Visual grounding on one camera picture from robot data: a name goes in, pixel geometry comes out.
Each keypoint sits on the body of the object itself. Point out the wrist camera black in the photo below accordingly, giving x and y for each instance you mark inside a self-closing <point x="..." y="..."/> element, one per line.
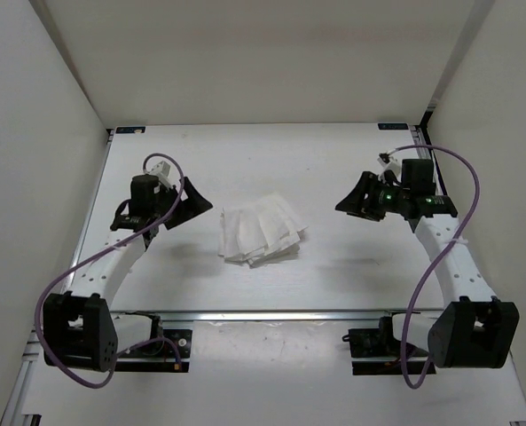
<point x="417" y="175"/>
<point x="144" y="190"/>

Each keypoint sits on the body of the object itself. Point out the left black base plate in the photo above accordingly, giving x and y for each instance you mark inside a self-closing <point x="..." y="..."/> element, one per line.
<point x="159" y="357"/>

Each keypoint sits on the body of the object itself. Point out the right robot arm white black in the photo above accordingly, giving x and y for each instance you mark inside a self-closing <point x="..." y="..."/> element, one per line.
<point x="475" y="329"/>

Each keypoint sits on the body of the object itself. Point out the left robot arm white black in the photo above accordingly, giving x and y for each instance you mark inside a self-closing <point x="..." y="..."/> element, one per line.
<point x="79" y="330"/>

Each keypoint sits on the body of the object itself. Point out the white pleated skirt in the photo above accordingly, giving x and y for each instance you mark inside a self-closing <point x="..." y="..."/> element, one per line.
<point x="259" y="231"/>

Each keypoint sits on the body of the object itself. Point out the left blue label sticker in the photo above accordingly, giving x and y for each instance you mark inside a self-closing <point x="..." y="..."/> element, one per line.
<point x="130" y="130"/>

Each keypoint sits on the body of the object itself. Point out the right blue label sticker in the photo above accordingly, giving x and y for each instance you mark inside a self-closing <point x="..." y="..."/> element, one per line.
<point x="389" y="126"/>

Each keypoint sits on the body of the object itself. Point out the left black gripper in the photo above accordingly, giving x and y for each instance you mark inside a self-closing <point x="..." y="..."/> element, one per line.
<point x="193" y="205"/>

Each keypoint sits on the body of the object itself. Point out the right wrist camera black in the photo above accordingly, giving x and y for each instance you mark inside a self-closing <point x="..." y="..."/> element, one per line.
<point x="417" y="175"/>

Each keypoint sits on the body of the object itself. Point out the blue label sticker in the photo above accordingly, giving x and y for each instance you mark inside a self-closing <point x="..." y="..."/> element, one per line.
<point x="389" y="126"/>
<point x="130" y="130"/>

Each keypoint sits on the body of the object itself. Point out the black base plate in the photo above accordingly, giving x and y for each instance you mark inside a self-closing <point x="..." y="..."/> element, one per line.
<point x="159" y="357"/>
<point x="373" y="352"/>

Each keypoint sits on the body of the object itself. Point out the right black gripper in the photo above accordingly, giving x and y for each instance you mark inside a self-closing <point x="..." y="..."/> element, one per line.
<point x="355" y="205"/>

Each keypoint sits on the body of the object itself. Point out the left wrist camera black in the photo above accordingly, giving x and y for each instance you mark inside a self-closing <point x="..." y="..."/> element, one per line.
<point x="144" y="190"/>

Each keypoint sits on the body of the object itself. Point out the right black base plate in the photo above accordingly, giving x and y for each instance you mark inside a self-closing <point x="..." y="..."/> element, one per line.
<point x="373" y="352"/>

